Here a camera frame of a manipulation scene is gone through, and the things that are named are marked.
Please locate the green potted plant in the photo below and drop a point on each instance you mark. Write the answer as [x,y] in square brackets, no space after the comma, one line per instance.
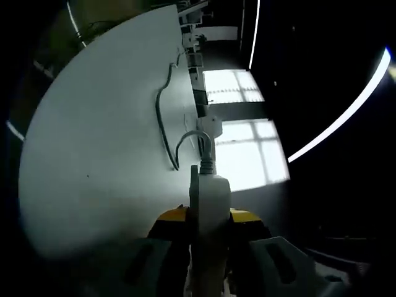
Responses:
[201,37]

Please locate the bright window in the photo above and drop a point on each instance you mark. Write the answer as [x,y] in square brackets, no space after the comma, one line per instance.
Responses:
[250,157]
[229,83]

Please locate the white printer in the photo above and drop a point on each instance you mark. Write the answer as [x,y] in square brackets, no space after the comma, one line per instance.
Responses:
[212,127]

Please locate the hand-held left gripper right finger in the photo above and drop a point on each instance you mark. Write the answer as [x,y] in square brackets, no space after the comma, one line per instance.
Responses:
[253,269]

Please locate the white power strip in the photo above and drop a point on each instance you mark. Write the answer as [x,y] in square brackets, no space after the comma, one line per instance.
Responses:
[213,210]

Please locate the white table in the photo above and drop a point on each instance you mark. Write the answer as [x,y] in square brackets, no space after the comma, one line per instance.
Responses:
[92,139]

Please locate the long ceiling light strip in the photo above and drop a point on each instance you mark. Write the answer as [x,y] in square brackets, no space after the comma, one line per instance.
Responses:
[340,117]
[253,37]

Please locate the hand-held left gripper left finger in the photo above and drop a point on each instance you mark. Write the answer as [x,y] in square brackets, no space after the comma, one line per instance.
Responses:
[170,263]

